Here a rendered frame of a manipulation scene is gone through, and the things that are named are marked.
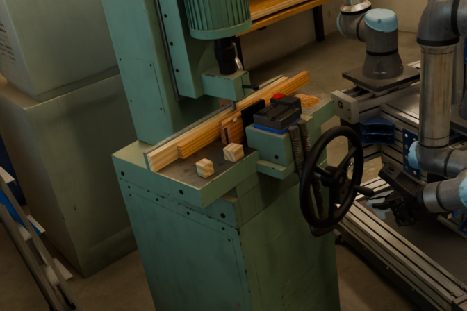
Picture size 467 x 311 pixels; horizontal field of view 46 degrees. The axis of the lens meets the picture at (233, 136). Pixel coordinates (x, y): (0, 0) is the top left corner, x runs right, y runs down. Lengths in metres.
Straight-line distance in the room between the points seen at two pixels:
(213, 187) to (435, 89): 0.60
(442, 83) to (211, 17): 0.60
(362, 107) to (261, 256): 0.73
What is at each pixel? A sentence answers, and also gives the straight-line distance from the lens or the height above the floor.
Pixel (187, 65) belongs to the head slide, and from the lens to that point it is 1.61.
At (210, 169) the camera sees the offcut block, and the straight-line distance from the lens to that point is 1.42.
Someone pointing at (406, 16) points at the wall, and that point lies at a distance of 5.30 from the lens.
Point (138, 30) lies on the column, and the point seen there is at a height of 1.21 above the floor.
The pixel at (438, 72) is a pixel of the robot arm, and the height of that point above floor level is 1.10.
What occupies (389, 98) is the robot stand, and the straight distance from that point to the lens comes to 2.14.
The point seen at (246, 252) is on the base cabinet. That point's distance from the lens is 1.59.
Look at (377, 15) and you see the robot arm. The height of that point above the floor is 1.04.
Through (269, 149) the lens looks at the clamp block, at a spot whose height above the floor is 0.91.
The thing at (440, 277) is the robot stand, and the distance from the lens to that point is 2.08.
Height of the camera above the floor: 1.61
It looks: 26 degrees down
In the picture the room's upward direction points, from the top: 10 degrees counter-clockwise
